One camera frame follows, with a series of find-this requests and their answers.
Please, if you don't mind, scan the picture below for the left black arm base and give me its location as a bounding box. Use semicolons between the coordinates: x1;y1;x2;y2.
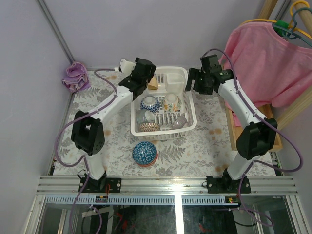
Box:
77;170;122;194

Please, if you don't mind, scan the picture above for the floral table mat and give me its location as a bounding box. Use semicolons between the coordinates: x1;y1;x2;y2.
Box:
52;69;271;176

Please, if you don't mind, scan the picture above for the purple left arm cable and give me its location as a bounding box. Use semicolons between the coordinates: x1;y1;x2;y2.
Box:
55;68;120;234

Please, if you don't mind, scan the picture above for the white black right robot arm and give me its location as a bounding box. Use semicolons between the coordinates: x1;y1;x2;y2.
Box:
185;55;277;193

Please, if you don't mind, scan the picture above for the purple glass bowl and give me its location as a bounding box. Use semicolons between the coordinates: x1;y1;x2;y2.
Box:
172;114;188;130

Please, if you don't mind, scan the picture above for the aluminium rail frame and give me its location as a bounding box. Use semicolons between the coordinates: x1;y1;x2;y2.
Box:
22;175;312;234

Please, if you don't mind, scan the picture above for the yellow flower ceramic bowl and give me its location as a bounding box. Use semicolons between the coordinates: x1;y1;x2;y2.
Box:
162;94;181;113

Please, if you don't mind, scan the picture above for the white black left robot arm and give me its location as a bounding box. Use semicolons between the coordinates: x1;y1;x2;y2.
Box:
71;58;156;193

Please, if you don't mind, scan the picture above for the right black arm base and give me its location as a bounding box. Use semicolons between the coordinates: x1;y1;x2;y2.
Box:
202;169;251;194

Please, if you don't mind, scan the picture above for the white plastic dish rack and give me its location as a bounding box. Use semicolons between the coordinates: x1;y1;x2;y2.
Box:
131;66;197;141

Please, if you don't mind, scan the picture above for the yellow clothes hanger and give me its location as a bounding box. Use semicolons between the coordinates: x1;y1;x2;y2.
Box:
240;0;312;39

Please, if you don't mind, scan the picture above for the green clothes hanger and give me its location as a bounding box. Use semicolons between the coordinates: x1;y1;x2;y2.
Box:
272;7;312;48

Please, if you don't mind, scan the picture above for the crumpled purple cloth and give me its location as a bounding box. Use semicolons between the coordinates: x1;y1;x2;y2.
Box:
62;61;91;93

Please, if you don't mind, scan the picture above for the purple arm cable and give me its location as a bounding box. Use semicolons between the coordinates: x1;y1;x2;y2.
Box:
203;48;304;229
55;68;120;234

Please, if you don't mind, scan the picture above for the pink t-shirt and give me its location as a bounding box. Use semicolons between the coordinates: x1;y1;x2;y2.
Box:
215;22;312;127

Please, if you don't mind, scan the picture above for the tan patterned ceramic bowl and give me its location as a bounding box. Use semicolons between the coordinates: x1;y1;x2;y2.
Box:
139;122;160;132

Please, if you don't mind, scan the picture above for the red rimmed bottom bowl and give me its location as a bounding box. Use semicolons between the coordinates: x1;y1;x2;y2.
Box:
136;155;158;167

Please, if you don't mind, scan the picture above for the blue triangle patterned bowl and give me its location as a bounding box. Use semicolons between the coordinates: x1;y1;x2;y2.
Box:
132;141;157;165

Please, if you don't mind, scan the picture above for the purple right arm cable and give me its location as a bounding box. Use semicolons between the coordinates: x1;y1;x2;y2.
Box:
203;48;304;229

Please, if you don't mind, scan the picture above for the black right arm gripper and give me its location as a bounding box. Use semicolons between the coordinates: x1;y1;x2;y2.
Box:
184;68;213;96

